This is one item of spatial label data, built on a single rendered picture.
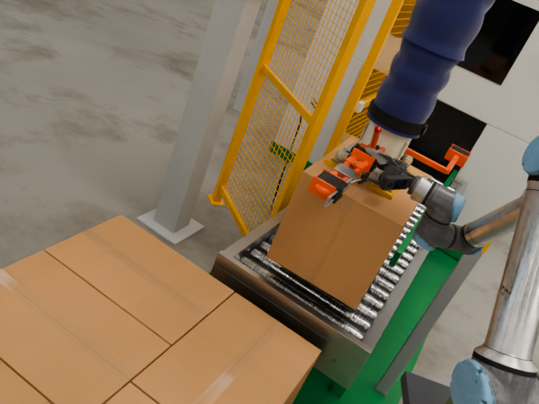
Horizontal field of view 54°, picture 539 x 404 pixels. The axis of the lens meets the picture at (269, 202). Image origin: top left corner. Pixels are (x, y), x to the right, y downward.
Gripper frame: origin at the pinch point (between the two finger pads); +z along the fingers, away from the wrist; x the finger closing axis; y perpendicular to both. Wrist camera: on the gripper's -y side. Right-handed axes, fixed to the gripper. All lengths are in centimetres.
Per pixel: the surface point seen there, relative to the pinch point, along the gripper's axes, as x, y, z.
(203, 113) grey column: -41, 57, 97
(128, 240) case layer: -66, -27, 65
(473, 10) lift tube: 55, 19, -8
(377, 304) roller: -66, 30, -28
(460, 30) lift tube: 49, 19, -7
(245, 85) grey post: -93, 272, 184
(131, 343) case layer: -67, -66, 29
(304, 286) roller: -67, 11, 1
